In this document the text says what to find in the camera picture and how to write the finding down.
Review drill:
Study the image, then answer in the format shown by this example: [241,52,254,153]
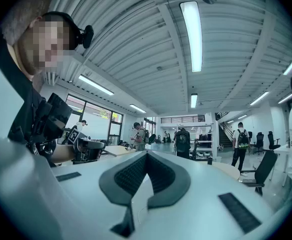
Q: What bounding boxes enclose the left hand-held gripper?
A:
[68,126,106,164]

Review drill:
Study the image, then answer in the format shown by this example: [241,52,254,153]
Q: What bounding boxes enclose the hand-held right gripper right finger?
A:
[147,150,192,210]

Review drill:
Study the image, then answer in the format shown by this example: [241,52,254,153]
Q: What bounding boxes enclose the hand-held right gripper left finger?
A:
[99,150,149,206]

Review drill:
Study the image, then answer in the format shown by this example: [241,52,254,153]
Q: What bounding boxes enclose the person's left forearm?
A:
[52,145,76,164]

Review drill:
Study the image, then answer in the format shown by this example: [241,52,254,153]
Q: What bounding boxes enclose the large black-framed window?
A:
[65,93,124,146]

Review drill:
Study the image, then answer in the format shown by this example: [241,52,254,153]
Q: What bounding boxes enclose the light wooden desk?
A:
[104,145,136,158]

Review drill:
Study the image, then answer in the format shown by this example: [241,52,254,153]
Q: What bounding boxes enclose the black screen device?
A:
[32,92,74,145]

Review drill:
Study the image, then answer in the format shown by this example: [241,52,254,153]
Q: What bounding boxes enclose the white shelf unit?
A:
[177,123,214,161]

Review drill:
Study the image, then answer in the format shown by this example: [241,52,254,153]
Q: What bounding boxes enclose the black railing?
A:
[160,115,213,124]

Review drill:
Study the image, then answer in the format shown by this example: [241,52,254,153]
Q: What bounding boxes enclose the dark staircase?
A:
[215,111,234,148]

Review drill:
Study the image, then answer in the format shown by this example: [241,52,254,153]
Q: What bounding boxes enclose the person's black shirt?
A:
[0,31,59,169]

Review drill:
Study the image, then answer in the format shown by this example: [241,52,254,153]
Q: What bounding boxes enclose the green backpack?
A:
[237,129,249,150]

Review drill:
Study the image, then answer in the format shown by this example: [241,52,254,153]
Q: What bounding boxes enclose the black mesh office chair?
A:
[240,150,278,196]

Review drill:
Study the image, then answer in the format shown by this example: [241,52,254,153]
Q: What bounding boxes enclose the person's head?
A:
[15,11,78,76]

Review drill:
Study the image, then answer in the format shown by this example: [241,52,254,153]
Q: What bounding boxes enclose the white desk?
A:
[273,143,291,188]

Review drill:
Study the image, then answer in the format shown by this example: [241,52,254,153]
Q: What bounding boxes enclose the black head camera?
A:
[42,11,95,50]

